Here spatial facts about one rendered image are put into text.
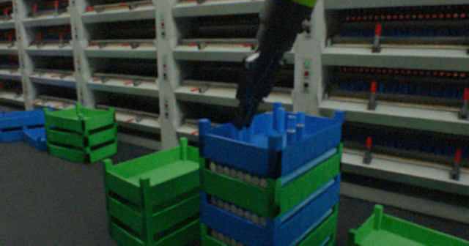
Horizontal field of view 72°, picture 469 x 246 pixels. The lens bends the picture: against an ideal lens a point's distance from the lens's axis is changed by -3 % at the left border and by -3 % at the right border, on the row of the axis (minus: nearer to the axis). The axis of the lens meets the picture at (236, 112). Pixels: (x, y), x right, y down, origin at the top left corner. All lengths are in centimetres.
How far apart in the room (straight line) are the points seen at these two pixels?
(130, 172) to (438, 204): 99
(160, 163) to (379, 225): 71
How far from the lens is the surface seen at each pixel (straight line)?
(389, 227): 113
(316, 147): 72
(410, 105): 121
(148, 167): 108
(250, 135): 79
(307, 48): 122
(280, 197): 63
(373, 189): 130
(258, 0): 131
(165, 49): 159
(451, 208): 129
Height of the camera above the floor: 56
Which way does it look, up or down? 12 degrees down
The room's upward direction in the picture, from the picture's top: straight up
